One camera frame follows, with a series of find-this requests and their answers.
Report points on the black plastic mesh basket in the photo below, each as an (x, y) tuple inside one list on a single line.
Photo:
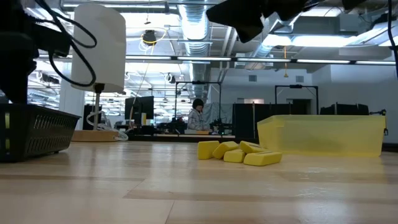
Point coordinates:
[(46, 133)]

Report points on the yellow translucent plastic bin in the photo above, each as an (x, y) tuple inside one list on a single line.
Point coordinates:
[(326, 137)]

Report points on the grey fabric cover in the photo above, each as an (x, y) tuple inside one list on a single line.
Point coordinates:
[(220, 115)]

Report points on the long ceiling light strip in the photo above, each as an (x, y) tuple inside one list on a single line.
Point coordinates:
[(202, 58)]

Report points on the grey wall vent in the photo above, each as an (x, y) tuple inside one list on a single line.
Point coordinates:
[(299, 79), (252, 78)]

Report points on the distant wooden table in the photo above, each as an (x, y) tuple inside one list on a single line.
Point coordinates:
[(174, 135)]

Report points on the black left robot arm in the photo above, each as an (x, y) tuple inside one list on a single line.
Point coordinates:
[(15, 15)]

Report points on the yellow rectangular eraser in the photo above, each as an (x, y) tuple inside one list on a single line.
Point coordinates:
[(252, 147), (225, 148), (234, 156), (208, 150), (261, 158)]

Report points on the black computer monitor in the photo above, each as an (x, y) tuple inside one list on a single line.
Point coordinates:
[(140, 107)]

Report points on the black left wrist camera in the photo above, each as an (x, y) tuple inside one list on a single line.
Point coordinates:
[(53, 40)]

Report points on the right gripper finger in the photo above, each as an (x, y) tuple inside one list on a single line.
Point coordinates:
[(286, 7), (242, 18)]

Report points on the black ceiling spotlight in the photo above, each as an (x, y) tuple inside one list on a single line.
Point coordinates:
[(49, 78), (171, 77)]

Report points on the black ceiling device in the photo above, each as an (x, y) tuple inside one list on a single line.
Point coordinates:
[(150, 37)]

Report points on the person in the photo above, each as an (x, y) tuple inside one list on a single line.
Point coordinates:
[(196, 119)]

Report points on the thin black bracket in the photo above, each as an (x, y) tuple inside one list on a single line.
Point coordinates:
[(383, 111)]

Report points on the white cylinder table lamp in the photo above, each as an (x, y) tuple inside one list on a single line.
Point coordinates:
[(109, 46)]

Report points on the black computer tower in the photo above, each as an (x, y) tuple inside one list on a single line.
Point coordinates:
[(84, 109)]

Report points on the silver ceiling air duct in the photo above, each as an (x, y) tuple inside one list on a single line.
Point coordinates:
[(194, 25)]

